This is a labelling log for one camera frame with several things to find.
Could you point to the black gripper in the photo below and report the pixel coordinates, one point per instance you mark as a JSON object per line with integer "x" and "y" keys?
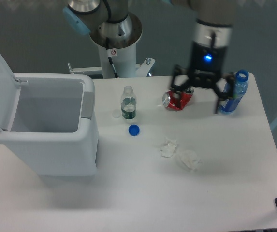
{"x": 204, "y": 71}

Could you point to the white push-top trash can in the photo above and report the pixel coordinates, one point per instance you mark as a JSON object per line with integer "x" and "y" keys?
{"x": 48, "y": 121}

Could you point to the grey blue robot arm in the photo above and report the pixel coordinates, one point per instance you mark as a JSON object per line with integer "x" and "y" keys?
{"x": 111, "y": 24}

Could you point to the crushed red soda can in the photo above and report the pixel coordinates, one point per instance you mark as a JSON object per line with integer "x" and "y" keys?
{"x": 177, "y": 101}

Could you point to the blue plastic drink bottle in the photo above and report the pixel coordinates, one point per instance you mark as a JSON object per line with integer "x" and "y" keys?
{"x": 241, "y": 84}

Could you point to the clear green-label plastic bottle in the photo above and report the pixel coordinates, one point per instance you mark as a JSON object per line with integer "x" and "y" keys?
{"x": 128, "y": 103}

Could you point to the crumpled white tissue right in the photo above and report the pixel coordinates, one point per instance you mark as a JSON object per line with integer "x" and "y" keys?
{"x": 190, "y": 159}

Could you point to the crumpled white tissue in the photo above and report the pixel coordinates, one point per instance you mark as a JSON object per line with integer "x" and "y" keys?
{"x": 169, "y": 148}
{"x": 190, "y": 159}

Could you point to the crumpled white tissue left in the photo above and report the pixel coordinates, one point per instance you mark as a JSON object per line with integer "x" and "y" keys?
{"x": 169, "y": 148}

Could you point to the blue bottle cap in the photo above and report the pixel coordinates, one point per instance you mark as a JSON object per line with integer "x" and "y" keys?
{"x": 134, "y": 130}

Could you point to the white bottle cap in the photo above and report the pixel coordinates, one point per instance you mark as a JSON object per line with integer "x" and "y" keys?
{"x": 116, "y": 114}

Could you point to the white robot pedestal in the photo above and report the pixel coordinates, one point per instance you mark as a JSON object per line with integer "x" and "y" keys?
{"x": 117, "y": 63}

